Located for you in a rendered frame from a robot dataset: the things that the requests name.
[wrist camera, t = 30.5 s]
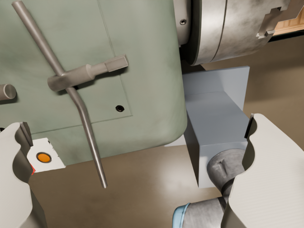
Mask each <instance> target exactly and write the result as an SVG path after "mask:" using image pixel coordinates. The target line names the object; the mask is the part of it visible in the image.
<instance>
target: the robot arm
mask: <svg viewBox="0 0 304 228"><path fill-rule="evenodd" d="M244 138H246V139H247V142H248V144H247V147H246V150H243V149H237V148H235V149H228V150H225V151H222V152H220V153H218V154H216V155H215V156H214V157H213V158H212V159H211V160H210V161H209V162H208V165H207V173H208V176H209V179H210V180H211V181H212V183H213V184H214V185H215V186H216V187H217V189H218V190H219V191H220V192H221V194H222V196H221V197H217V198H213V199H208V200H203V201H199V202H194V203H187V204H186V205H182V206H179V207H177V208H176V209H175V211H174V213H173V218H172V228H304V151H303V150H302V149H301V148H300V147H299V146H298V145H297V144H296V143H295V142H294V141H293V140H292V139H290V138H289V137H288V136H287V135H286V134H285V133H283V132H282V131H281V130H280V129H279V128H277V127H276V126H275V125H274V124H273V123H272V122H271V121H270V120H268V119H267V118H266V117H265V116H264V115H262V114H251V116H250V120H249V123H248V126H247V130H246V133H245V136H244ZM32 146H33V141H32V137H31V132H30V128H29V126H28V124H27V122H20V123H12V124H11V125H9V126H8V127H7V128H6V129H4V130H3V131H2V132H1V133H0V228H48V227H47V222H46V218H45V213H44V210H43V209H42V207H41V205H40V203H39V202H38V200H37V198H36V197H35V195H34V193H33V192H32V190H31V188H30V186H29V185H28V182H29V179H30V177H31V175H32V173H33V168H32V166H31V164H30V162H29V160H28V158H27V154H28V152H29V150H30V148H31V147H32Z"/></svg>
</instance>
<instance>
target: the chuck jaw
mask: <svg viewBox="0 0 304 228"><path fill-rule="evenodd" d="M303 6H304V0H291V1H290V4H289V6H288V8H287V10H283V11H279V9H278V8H272V9H271V11H270V13H269V14H265V17H264V19H263V22H262V24H261V27H260V29H259V31H258V34H259V35H264V34H265V33H266V31H270V30H274V29H275V27H276V25H277V23H278V22H282V21H286V20H290V19H296V18H297V16H298V15H299V13H300V11H301V10H302V8H303Z"/></svg>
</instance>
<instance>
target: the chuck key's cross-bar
mask: <svg viewBox="0 0 304 228"><path fill-rule="evenodd" d="M12 6H13V8H14V9H15V11H16V13H17V14H18V16H19V17H20V19H21V20H22V22H23V23H24V25H25V27H26V28H27V30H28V31H29V33H30V34H31V36H32V38H33V39H34V41H35V42H36V44H37V46H38V47H39V49H40V50H41V52H42V53H43V55H44V56H45V58H46V60H47V61H48V63H49V64H50V66H51V68H52V69H53V70H54V72H55V74H56V75H57V76H61V75H62V74H63V73H64V72H65V71H64V69H63V68H62V66H61V64H60V63H59V61H58V59H57V58H56V56H55V54H54V53H53V51H52V49H51V48H50V46H49V44H48V43H47V41H46V39H45V38H44V36H43V35H42V33H41V31H40V30H39V28H38V26H37V25H36V23H35V21H34V19H33V18H32V16H31V15H30V13H29V11H28V10H27V8H26V6H25V5H24V3H23V1H21V0H16V1H13V2H12ZM66 91H67V93H68V94H69V96H70V97H71V99H72V100H73V102H74V104H75V105H76V107H77V109H78V112H79V115H80V118H81V121H82V124H83V128H84V131H85V134H86V137H87V140H88V144H89V146H90V150H91V153H92V156H93V159H94V162H95V166H96V169H97V172H98V175H99V178H100V182H101V185H102V187H103V188H106V187H107V186H108V184H107V180H106V177H105V173H104V170H103V167H102V163H101V160H100V156H99V152H98V149H97V145H96V142H95V138H94V135H93V131H92V128H91V124H90V121H89V117H88V113H87V110H86V107H85V105H84V103H83V101H82V99H81V97H80V96H79V94H78V93H77V91H76V89H75V87H68V88H66Z"/></svg>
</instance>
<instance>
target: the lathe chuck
mask: <svg viewBox="0 0 304 228"><path fill-rule="evenodd" d="M290 1H291V0H226V8H225V16H224V22H223V29H222V34H221V38H220V42H219V45H218V49H217V51H216V54H215V56H214V57H213V59H212V60H211V61H210V62H215V61H220V60H225V59H230V58H234V57H240V56H245V55H250V54H253V53H255V52H257V51H259V50H260V49H261V48H263V47H264V46H265V45H266V44H267V42H268V41H269V40H270V39H271V37H272V36H273V34H274V33H275V30H270V31H266V33H265V34H264V35H259V34H258V31H259V29H260V27H261V24H262V22H263V19H264V17H265V14H269V13H270V11H271V9H272V8H278V9H279V11H283V10H287V8H288V6H289V4H290Z"/></svg>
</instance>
